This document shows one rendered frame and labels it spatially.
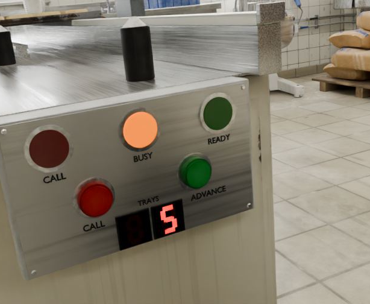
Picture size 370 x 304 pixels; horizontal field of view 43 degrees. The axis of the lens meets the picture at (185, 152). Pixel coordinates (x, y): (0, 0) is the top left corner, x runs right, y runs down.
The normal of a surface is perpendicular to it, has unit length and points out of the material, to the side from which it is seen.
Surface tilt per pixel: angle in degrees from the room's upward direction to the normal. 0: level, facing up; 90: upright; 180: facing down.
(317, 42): 90
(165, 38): 90
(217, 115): 90
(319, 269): 0
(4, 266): 90
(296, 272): 0
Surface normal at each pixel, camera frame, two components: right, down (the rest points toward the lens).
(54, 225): 0.46, 0.23
